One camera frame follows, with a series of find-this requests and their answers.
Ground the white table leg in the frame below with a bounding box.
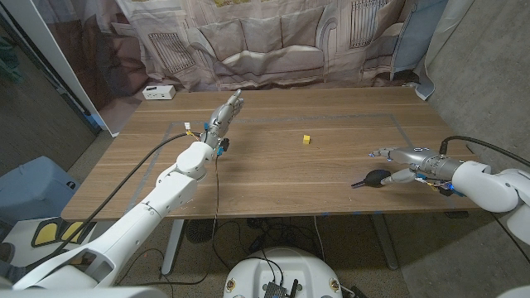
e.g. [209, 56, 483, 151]
[370, 214, 399, 271]
[161, 219, 186, 274]

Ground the thin black hanging cable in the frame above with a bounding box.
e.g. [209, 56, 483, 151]
[489, 211, 530, 267]
[114, 153, 220, 287]

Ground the black yellow foot pedal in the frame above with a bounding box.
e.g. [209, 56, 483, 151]
[31, 217, 97, 248]

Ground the teal green cloth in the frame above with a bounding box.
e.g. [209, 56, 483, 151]
[0, 35, 22, 84]

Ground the white partition panel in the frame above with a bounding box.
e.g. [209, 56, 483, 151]
[0, 0, 120, 137]

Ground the black floor cable bundle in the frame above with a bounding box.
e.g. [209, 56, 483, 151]
[210, 217, 325, 270]

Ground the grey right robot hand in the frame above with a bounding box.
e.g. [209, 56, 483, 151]
[369, 147, 463, 186]

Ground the black round floor fan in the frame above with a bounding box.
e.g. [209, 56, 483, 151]
[185, 218, 219, 244]

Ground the white power strip box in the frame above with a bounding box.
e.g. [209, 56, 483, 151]
[142, 84, 176, 101]

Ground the black rubber air blower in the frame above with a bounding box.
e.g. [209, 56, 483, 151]
[350, 169, 393, 190]

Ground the blue plastic bin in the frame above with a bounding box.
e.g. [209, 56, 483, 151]
[0, 156, 81, 227]

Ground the white floor plate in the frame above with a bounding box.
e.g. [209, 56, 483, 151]
[2, 217, 104, 268]

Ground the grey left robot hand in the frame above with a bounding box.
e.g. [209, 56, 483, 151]
[201, 89, 245, 151]

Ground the printed living room backdrop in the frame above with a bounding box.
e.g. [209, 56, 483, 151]
[31, 0, 477, 137]

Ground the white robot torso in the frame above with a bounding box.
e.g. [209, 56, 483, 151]
[223, 247, 344, 298]

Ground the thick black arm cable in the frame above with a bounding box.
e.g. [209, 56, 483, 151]
[24, 132, 202, 270]
[438, 135, 530, 169]

